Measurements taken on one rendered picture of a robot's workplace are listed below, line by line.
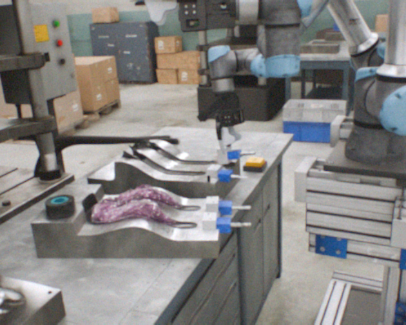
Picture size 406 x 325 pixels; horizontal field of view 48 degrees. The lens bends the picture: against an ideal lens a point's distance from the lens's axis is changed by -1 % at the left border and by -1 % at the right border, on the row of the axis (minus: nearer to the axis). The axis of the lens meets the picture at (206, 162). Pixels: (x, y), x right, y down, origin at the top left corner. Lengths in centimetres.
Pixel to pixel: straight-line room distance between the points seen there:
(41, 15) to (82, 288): 126
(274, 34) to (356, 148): 41
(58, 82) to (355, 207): 141
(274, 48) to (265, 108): 455
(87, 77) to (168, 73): 265
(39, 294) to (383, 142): 87
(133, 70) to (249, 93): 358
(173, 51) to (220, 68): 678
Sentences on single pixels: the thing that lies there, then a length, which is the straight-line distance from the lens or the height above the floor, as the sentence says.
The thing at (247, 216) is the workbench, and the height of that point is 63.
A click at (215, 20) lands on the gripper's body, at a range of 97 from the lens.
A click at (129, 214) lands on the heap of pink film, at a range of 126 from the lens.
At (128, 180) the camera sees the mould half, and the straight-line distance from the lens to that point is 160.
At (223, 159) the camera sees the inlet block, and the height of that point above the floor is 91.
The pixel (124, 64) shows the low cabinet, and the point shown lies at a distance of 871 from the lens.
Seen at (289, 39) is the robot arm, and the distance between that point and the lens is 98.
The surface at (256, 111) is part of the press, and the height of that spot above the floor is 12.
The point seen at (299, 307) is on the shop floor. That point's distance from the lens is 238.
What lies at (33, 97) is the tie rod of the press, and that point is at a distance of 187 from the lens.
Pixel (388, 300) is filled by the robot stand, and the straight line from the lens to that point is 169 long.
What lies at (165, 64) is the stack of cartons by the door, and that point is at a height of 35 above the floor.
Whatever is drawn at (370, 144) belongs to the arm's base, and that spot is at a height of 109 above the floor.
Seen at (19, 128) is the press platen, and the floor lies 103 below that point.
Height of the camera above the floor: 145
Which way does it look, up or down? 20 degrees down
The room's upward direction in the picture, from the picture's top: 3 degrees counter-clockwise
